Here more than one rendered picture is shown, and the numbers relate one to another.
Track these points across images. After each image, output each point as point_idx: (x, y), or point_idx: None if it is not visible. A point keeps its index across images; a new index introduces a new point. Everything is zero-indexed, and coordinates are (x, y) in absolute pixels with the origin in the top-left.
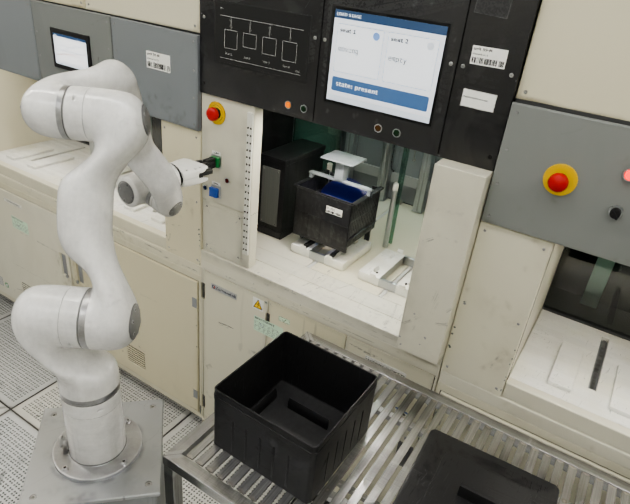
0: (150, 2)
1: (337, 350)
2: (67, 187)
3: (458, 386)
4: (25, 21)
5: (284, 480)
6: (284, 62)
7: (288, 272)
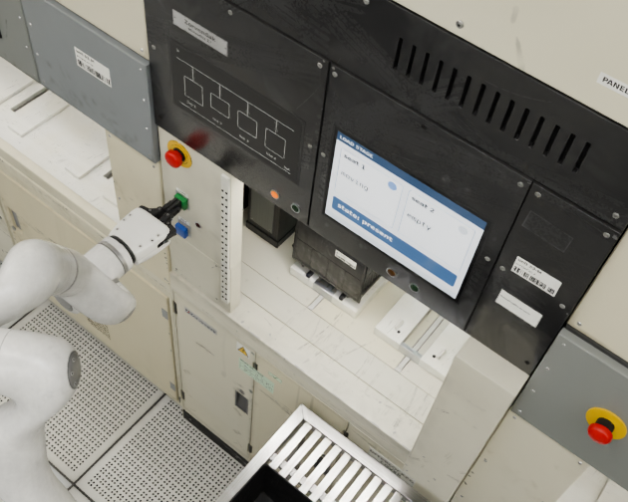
0: None
1: (336, 439)
2: None
3: None
4: None
5: None
6: (268, 150)
7: (282, 321)
